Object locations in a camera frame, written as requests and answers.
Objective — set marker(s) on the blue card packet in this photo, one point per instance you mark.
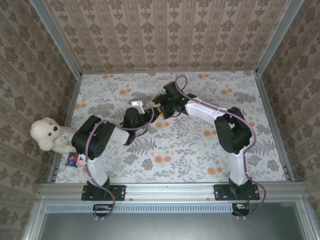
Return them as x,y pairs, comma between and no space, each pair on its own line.
71,160

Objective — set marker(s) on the thin aluminium table end rail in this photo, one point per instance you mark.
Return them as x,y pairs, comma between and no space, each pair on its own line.
125,72

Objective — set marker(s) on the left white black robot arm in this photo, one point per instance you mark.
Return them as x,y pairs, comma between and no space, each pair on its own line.
97,170

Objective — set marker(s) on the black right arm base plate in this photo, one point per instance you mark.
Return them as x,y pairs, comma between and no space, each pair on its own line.
255,192

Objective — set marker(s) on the aluminium mounting rail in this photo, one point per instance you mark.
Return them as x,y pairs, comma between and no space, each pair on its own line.
170,191

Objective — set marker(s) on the grey metal panel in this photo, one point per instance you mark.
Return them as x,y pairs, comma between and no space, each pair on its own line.
175,227

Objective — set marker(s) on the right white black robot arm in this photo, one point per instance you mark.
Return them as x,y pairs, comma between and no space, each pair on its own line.
238,170

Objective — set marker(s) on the aluminium frame post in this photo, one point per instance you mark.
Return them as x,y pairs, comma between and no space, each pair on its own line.
56,37
278,37

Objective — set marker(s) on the floral patterned table cover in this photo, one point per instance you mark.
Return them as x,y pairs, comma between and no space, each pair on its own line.
175,155

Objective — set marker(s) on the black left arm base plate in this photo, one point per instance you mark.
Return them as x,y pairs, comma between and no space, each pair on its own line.
120,192

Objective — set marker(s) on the aluminium table side rail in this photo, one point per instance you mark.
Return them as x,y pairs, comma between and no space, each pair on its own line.
70,110
270,112

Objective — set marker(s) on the white teddy bear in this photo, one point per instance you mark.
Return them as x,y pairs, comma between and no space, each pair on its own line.
47,132

